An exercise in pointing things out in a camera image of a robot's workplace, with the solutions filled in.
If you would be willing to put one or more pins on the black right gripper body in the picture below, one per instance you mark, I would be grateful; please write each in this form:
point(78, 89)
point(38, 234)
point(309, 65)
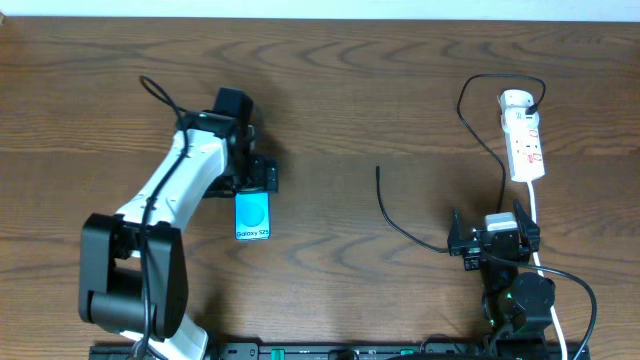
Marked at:
point(471, 255)

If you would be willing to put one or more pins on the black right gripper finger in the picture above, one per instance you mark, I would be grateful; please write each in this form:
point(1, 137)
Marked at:
point(455, 232)
point(526, 225)

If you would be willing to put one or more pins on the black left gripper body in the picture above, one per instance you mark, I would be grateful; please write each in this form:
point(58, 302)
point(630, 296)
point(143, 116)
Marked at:
point(261, 175)

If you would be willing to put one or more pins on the turquoise screen smartphone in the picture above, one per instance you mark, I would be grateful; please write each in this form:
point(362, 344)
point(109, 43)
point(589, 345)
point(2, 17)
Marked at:
point(252, 216)

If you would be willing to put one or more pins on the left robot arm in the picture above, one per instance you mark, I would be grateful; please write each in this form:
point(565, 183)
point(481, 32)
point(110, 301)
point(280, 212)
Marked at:
point(133, 278)

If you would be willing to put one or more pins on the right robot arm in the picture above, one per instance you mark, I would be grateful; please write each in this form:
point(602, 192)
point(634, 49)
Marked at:
point(518, 305)

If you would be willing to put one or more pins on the white USB charger plug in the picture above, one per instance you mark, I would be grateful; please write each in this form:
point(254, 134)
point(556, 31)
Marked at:
point(515, 98)

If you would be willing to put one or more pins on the white power strip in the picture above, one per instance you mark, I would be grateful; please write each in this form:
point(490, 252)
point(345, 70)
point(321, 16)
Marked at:
point(523, 144)

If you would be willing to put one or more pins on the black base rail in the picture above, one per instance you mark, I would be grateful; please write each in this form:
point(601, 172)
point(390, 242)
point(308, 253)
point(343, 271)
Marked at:
point(252, 351)

